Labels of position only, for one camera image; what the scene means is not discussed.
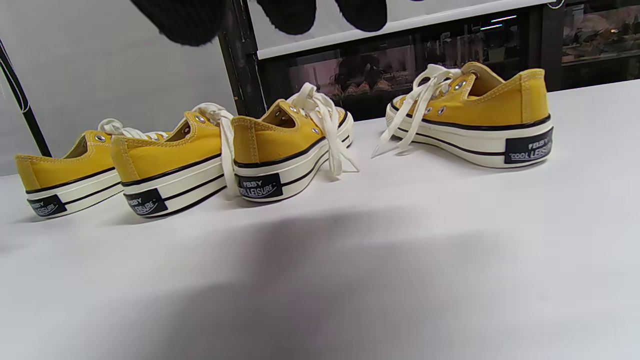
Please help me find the person's right hand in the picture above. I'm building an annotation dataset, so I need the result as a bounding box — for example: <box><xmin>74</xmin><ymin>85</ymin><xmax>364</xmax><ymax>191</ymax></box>
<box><xmin>130</xmin><ymin>0</ymin><xmax>390</xmax><ymax>47</ymax></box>

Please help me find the yellow canvas shoe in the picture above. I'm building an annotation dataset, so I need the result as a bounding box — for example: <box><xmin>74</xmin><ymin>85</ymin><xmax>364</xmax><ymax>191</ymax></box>
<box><xmin>231</xmin><ymin>99</ymin><xmax>355</xmax><ymax>203</ymax></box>
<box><xmin>385</xmin><ymin>61</ymin><xmax>555</xmax><ymax>170</ymax></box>
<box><xmin>14</xmin><ymin>127</ymin><xmax>123</xmax><ymax>219</ymax></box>
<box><xmin>109</xmin><ymin>111</ymin><xmax>236</xmax><ymax>219</ymax></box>

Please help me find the white roller blind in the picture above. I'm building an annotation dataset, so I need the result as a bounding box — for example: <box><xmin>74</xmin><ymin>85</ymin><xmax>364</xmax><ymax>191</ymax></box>
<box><xmin>248</xmin><ymin>0</ymin><xmax>553</xmax><ymax>61</ymax></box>

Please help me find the thin black pole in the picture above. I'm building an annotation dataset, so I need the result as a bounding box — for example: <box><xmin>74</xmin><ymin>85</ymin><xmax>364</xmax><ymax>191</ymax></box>
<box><xmin>0</xmin><ymin>39</ymin><xmax>53</xmax><ymax>158</ymax></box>

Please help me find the dark window frame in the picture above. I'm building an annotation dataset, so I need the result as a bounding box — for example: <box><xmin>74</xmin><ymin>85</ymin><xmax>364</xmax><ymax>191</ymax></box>
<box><xmin>218</xmin><ymin>0</ymin><xmax>640</xmax><ymax>121</ymax></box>

